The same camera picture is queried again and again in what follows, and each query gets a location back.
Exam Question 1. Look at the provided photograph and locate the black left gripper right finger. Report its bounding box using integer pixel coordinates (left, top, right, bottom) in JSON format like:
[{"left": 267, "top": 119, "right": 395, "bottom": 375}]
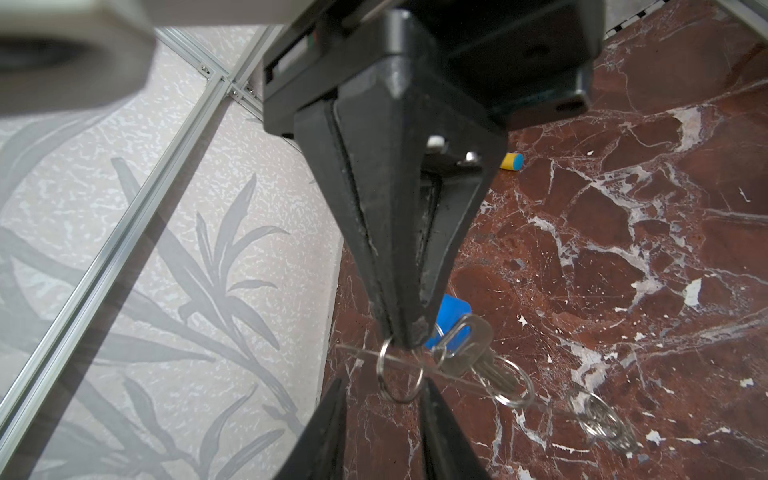
[{"left": 419, "top": 378, "right": 490, "bottom": 480}]

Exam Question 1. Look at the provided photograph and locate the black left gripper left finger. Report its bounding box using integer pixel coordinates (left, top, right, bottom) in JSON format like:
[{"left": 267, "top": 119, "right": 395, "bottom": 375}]
[{"left": 274, "top": 378, "right": 347, "bottom": 480}]

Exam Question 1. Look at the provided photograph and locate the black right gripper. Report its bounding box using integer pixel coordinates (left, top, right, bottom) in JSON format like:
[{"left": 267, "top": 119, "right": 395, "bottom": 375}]
[{"left": 263, "top": 1, "right": 606, "bottom": 349}]

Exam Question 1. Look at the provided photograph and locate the steel perforated key holder plate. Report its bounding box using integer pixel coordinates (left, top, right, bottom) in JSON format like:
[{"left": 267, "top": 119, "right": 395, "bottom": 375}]
[{"left": 337, "top": 344, "right": 639, "bottom": 455}]

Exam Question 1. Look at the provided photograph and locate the silver key blue tag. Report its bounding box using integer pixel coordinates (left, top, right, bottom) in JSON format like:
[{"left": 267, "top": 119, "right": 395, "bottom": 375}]
[{"left": 426, "top": 295, "right": 530, "bottom": 400}]

